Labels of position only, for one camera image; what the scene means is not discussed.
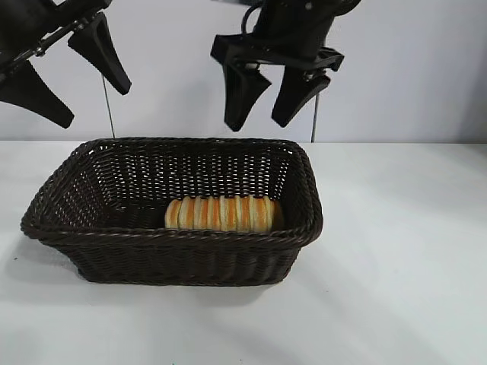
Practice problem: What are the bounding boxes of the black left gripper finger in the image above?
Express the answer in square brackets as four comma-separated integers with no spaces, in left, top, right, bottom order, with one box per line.
[0,59,75,129]
[67,11,132,96]

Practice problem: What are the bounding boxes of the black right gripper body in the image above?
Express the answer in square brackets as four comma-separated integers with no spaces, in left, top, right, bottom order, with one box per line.
[211,0,362,74]

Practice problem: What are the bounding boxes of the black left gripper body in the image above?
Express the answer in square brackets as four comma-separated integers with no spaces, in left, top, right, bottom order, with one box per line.
[0,0,113,79]

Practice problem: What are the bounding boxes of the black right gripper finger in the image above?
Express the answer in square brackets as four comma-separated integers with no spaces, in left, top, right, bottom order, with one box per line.
[223,60,272,132]
[271,66,332,129]

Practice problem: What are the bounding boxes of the long striped bread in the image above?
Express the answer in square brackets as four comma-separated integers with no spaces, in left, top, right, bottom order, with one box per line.
[164,194,285,232]

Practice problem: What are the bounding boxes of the dark brown woven basket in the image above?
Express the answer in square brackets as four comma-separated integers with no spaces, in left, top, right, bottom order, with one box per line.
[19,137,324,285]

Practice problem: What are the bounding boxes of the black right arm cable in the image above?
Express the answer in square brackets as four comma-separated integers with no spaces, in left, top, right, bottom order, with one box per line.
[239,2,264,37]

